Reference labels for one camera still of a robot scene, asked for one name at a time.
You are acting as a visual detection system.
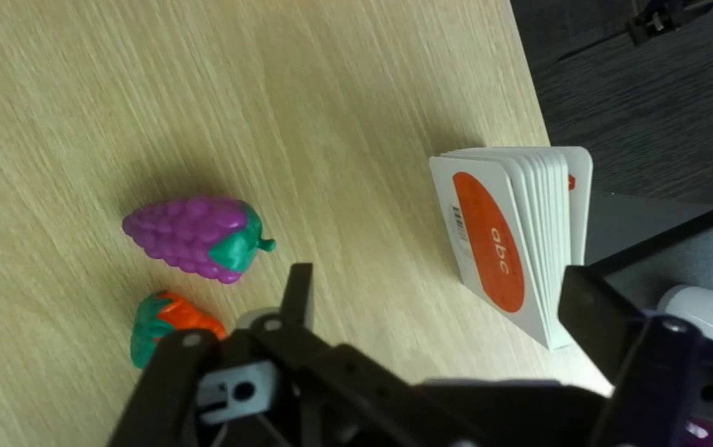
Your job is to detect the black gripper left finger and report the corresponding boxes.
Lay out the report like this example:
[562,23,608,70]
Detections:
[277,263,313,327]

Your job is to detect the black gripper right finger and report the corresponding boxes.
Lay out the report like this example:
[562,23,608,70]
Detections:
[556,265,642,383]

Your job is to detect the purple toy grapes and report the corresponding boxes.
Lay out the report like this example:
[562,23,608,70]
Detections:
[121,196,276,282]

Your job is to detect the black box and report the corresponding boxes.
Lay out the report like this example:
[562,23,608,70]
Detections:
[582,201,713,349]

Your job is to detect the red toy strawberry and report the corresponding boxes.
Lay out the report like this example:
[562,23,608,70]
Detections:
[128,290,225,370]

